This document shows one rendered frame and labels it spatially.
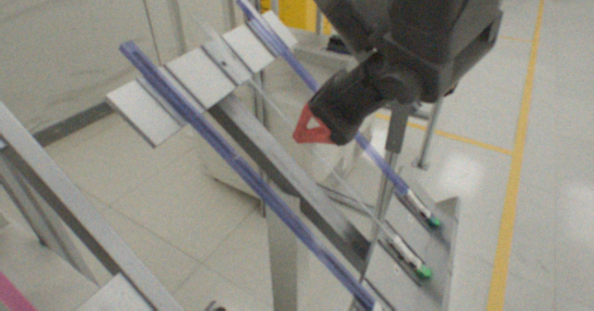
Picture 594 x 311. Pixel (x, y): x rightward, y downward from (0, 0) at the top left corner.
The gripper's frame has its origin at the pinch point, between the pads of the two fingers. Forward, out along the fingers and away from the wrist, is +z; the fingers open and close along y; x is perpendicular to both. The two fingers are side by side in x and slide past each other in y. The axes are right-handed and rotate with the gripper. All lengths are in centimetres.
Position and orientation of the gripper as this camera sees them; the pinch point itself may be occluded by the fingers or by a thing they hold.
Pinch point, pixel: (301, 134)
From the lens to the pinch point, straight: 48.3
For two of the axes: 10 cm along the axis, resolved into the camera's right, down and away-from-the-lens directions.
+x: 6.6, 7.3, 1.6
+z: -6.2, 4.2, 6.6
